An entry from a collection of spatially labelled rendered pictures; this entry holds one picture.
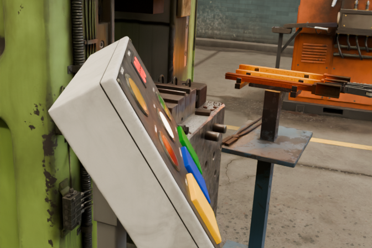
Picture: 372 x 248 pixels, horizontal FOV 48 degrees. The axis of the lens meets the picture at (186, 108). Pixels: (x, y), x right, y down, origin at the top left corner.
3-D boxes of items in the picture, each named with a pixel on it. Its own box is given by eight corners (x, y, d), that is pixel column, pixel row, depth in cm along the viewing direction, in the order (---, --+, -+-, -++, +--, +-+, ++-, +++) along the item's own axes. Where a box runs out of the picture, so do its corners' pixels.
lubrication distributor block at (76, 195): (87, 229, 99) (87, 176, 95) (72, 243, 93) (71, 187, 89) (75, 226, 100) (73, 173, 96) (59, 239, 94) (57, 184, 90)
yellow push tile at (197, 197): (214, 212, 62) (191, 171, 59) (222, 242, 55) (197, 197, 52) (203, 217, 62) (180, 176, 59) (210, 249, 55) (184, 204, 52)
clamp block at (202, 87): (206, 102, 141) (207, 83, 139) (198, 108, 133) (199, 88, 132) (173, 97, 145) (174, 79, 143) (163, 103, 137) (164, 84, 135)
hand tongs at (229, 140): (273, 110, 216) (273, 108, 215) (280, 112, 213) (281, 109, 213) (218, 144, 166) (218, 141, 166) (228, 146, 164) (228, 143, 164)
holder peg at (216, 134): (220, 140, 124) (220, 131, 123) (217, 143, 122) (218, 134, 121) (206, 138, 125) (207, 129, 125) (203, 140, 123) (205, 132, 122)
